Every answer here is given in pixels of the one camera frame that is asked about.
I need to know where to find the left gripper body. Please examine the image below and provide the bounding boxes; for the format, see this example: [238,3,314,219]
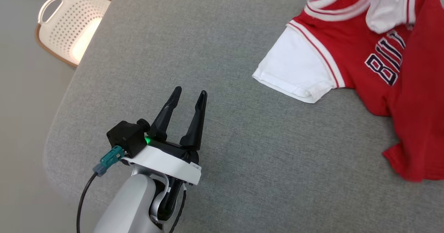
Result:
[121,137,202,186]

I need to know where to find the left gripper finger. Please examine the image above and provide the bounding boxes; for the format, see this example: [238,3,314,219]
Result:
[147,86,182,143]
[179,90,208,151]

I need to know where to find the white perforated laundry basket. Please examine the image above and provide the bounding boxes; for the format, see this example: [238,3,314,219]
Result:
[35,0,112,68]

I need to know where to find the red jersey with white sleeves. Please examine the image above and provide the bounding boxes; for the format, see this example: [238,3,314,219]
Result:
[252,0,444,182]

